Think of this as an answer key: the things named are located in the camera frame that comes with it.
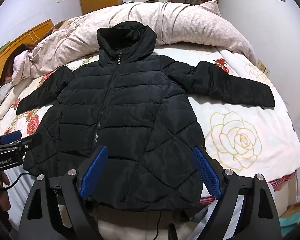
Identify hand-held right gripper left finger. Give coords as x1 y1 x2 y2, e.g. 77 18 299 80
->
19 145 109 240

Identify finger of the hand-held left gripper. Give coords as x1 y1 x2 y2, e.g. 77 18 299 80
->
15 133 43 153
0 130 22 143

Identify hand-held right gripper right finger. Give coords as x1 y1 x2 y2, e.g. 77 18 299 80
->
192 144 283 240

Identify black hooded puffer jacket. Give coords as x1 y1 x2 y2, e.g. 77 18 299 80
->
16 21 276 212

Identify person's left hand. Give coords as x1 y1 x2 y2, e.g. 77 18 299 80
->
0 172 12 215

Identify white pillow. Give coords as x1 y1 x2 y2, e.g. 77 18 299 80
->
0 90 21 121

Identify person's light grey trousers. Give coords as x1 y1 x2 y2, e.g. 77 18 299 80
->
7 166 277 240

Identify grey cloth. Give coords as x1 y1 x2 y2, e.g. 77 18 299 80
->
0 82 13 105

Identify rose printed bed blanket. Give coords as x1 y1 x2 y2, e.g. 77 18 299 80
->
0 46 300 205

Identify brown cloth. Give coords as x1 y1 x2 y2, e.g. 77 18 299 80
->
0 49 24 85

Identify wooden headboard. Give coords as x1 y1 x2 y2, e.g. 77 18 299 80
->
0 19 55 68

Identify teal bag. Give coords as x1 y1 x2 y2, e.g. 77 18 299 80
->
279 215 300 233

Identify pink patterned duvet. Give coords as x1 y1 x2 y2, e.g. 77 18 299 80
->
12 0 257 85

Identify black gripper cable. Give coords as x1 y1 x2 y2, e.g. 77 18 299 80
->
154 211 162 240
4 172 39 189

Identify wall socket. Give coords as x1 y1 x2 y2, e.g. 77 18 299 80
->
256 59 271 76

